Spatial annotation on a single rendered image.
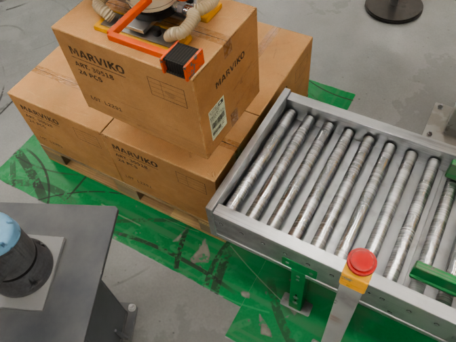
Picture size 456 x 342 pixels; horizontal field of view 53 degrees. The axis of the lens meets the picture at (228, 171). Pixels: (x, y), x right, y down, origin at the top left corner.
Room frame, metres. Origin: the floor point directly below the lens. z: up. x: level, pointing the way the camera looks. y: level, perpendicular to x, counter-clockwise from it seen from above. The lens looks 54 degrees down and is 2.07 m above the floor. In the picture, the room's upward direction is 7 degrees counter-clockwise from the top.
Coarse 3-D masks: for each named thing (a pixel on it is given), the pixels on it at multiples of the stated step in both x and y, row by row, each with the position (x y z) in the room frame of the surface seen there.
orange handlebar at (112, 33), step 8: (144, 0) 1.26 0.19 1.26; (184, 0) 1.25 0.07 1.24; (136, 8) 1.22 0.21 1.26; (144, 8) 1.24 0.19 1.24; (128, 16) 1.19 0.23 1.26; (120, 24) 1.15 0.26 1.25; (112, 32) 1.12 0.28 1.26; (112, 40) 1.10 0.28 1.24; (120, 40) 1.08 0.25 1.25; (128, 40) 1.07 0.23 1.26; (136, 40) 1.07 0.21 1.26; (136, 48) 1.05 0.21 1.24; (144, 48) 1.03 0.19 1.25; (152, 48) 1.02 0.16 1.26; (160, 48) 1.02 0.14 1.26; (160, 56) 1.00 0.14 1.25
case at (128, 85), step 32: (224, 0) 1.41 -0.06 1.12; (64, 32) 1.35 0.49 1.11; (96, 32) 1.33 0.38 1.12; (192, 32) 1.26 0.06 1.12; (224, 32) 1.24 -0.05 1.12; (256, 32) 1.34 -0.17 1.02; (96, 64) 1.29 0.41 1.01; (128, 64) 1.19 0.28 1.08; (160, 64) 1.12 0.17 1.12; (224, 64) 1.17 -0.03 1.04; (256, 64) 1.33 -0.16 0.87; (96, 96) 1.34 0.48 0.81; (128, 96) 1.22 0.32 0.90; (160, 96) 1.12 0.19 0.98; (192, 96) 1.04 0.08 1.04; (224, 96) 1.15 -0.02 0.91; (160, 128) 1.15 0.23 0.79; (192, 128) 1.05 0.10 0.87; (224, 128) 1.13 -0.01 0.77
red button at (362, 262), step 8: (360, 248) 0.46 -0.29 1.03; (352, 256) 0.44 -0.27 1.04; (360, 256) 0.44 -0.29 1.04; (368, 256) 0.43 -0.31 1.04; (352, 264) 0.42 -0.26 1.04; (360, 264) 0.42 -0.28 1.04; (368, 264) 0.41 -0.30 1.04; (376, 264) 0.41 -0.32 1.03; (352, 272) 0.41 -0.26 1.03; (360, 272) 0.40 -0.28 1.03; (368, 272) 0.40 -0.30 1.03
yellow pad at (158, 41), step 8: (120, 16) 1.33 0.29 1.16; (96, 24) 1.34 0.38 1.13; (104, 24) 1.33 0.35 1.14; (112, 24) 1.32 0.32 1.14; (104, 32) 1.31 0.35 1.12; (120, 32) 1.28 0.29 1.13; (128, 32) 1.27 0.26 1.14; (136, 32) 1.27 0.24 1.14; (152, 32) 1.26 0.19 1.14; (160, 32) 1.23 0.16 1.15; (144, 40) 1.23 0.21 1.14; (152, 40) 1.21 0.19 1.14; (160, 40) 1.21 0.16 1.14; (184, 40) 1.20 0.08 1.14; (168, 48) 1.17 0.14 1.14
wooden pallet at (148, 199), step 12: (48, 156) 1.73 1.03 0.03; (60, 156) 1.66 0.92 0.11; (72, 168) 1.63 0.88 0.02; (84, 168) 1.61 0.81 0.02; (96, 180) 1.53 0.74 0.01; (108, 180) 1.51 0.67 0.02; (120, 180) 1.41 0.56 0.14; (120, 192) 1.43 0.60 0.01; (132, 192) 1.37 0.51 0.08; (144, 192) 1.31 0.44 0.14; (156, 204) 1.31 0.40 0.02; (168, 204) 1.23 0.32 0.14; (180, 216) 1.22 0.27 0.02; (192, 216) 1.15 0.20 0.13; (204, 228) 1.11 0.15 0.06
